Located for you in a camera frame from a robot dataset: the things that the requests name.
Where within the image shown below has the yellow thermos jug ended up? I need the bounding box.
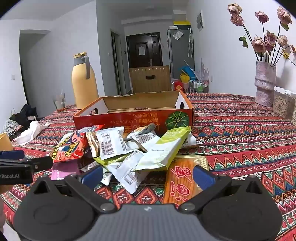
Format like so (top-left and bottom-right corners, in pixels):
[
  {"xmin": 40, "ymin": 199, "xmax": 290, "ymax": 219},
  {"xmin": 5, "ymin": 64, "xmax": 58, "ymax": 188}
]
[{"xmin": 71, "ymin": 53, "xmax": 99, "ymax": 110}]

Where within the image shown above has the wooden chair back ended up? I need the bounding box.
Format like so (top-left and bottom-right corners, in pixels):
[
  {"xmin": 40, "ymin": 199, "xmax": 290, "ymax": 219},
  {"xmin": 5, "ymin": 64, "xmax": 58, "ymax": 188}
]
[{"xmin": 128, "ymin": 65, "xmax": 172, "ymax": 95}]

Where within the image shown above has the brown striped snack packet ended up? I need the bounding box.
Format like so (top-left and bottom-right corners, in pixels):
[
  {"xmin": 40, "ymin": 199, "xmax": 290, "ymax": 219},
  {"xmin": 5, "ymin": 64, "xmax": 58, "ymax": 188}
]
[{"xmin": 86, "ymin": 132, "xmax": 101, "ymax": 157}]

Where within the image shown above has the dark brown door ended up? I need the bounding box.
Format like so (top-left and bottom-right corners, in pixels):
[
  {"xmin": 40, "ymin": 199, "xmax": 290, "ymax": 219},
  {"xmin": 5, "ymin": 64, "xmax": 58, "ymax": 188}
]
[{"xmin": 126, "ymin": 32, "xmax": 164, "ymax": 69}]

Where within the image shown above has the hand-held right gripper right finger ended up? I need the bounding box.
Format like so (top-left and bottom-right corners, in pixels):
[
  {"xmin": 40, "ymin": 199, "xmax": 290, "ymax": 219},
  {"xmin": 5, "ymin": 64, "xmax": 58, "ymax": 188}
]
[{"xmin": 178, "ymin": 165, "xmax": 267, "ymax": 214}]

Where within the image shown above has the woven storage basket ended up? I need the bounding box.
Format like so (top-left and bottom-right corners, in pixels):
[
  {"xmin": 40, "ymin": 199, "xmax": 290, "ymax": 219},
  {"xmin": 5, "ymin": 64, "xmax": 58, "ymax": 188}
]
[{"xmin": 273, "ymin": 86, "xmax": 296, "ymax": 120}]

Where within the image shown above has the grey refrigerator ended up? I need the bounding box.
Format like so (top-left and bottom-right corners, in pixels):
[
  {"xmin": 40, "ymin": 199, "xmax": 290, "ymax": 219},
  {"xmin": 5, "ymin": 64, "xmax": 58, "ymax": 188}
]
[{"xmin": 167, "ymin": 28, "xmax": 195, "ymax": 73}]

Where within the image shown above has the wire rack with bottles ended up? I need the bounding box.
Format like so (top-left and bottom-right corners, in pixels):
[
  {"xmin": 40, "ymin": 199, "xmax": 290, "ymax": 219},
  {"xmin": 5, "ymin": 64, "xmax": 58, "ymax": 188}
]
[{"xmin": 188, "ymin": 79, "xmax": 210, "ymax": 93}]

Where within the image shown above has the orange cardboard box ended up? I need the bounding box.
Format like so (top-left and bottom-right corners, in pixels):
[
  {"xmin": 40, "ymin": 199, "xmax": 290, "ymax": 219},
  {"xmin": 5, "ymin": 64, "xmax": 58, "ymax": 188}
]
[{"xmin": 73, "ymin": 90, "xmax": 194, "ymax": 138}]

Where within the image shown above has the bunch of dried pink roses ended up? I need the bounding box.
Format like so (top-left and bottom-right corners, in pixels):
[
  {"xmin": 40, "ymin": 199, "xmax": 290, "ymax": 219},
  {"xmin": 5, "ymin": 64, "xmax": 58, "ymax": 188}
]
[{"xmin": 227, "ymin": 3, "xmax": 296, "ymax": 66}]

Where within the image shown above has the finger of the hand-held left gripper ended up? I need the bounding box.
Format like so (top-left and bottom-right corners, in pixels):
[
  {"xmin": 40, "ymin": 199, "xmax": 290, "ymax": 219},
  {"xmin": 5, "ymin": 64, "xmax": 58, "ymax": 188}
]
[
  {"xmin": 0, "ymin": 150, "xmax": 25, "ymax": 160},
  {"xmin": 30, "ymin": 156, "xmax": 54, "ymax": 172}
]

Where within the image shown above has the white cloth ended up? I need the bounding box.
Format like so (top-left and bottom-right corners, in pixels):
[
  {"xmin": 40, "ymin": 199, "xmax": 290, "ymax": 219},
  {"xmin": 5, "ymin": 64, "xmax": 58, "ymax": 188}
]
[{"xmin": 15, "ymin": 121, "xmax": 50, "ymax": 146}]

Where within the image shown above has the pink snack packet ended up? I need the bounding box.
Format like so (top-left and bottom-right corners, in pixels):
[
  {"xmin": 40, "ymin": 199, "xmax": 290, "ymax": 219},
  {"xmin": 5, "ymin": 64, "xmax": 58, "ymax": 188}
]
[{"xmin": 51, "ymin": 162, "xmax": 82, "ymax": 180}]

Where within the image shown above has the red chips packet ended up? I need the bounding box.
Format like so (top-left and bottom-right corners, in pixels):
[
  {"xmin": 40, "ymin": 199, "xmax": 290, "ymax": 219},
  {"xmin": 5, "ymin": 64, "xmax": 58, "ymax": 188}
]
[{"xmin": 52, "ymin": 132, "xmax": 90, "ymax": 163}]

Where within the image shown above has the blue plastic bin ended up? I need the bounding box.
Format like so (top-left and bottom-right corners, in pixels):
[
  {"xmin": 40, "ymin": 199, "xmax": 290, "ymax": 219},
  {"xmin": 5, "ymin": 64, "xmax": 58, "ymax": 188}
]
[{"xmin": 180, "ymin": 66, "xmax": 197, "ymax": 79}]

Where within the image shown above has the clear drinking glass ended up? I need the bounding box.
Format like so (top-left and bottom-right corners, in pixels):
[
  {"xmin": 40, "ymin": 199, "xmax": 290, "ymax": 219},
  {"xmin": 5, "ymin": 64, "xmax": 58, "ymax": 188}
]
[{"xmin": 53, "ymin": 92, "xmax": 66, "ymax": 113}]

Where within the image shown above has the pink textured vase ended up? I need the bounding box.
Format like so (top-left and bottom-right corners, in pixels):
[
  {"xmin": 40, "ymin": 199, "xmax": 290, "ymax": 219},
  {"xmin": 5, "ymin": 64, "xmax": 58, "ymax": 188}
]
[{"xmin": 254, "ymin": 61, "xmax": 277, "ymax": 107}]

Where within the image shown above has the white wall panel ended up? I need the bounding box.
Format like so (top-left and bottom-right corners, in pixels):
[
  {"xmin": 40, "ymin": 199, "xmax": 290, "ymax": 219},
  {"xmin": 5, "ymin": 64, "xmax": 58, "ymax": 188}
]
[{"xmin": 196, "ymin": 11, "xmax": 206, "ymax": 32}]

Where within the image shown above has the patterned red tablecloth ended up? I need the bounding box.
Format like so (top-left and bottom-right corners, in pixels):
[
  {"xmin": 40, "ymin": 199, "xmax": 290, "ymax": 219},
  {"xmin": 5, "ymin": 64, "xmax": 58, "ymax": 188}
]
[{"xmin": 0, "ymin": 93, "xmax": 296, "ymax": 241}]

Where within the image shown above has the light green snack packet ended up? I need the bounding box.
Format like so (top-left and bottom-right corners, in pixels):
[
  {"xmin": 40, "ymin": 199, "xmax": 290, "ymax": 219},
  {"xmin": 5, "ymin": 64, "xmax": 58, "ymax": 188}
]
[{"xmin": 133, "ymin": 128, "xmax": 192, "ymax": 172}]

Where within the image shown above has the orange packet with red characters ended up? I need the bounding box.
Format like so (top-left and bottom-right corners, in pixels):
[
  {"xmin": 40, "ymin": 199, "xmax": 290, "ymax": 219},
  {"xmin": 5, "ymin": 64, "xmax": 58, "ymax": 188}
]
[{"xmin": 162, "ymin": 155, "xmax": 210, "ymax": 207}]

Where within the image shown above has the grey snack packet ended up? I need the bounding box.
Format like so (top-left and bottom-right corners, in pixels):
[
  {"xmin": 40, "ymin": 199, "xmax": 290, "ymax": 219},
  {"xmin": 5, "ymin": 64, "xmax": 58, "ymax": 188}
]
[{"xmin": 126, "ymin": 123, "xmax": 158, "ymax": 142}]

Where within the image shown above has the black clothes pile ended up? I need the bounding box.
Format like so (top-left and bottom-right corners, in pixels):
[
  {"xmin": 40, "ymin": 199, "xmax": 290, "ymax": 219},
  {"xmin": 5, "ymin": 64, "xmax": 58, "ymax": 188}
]
[{"xmin": 4, "ymin": 104, "xmax": 38, "ymax": 135}]

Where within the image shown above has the white snack packet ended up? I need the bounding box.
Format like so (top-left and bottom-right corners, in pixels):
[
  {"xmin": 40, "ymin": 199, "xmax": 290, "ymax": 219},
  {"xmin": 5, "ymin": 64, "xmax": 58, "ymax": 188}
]
[
  {"xmin": 107, "ymin": 149, "xmax": 151, "ymax": 194},
  {"xmin": 179, "ymin": 134, "xmax": 204, "ymax": 149},
  {"xmin": 95, "ymin": 127, "xmax": 135, "ymax": 161}
]

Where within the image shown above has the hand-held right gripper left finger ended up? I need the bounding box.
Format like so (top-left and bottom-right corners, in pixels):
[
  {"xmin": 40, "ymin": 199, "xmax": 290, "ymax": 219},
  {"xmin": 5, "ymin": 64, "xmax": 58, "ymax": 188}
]
[{"xmin": 30, "ymin": 165, "xmax": 117, "ymax": 214}]

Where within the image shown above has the yellow box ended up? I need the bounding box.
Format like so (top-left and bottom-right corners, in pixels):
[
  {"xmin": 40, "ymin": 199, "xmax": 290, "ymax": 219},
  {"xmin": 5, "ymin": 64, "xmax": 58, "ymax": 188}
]
[{"xmin": 173, "ymin": 21, "xmax": 191, "ymax": 30}]

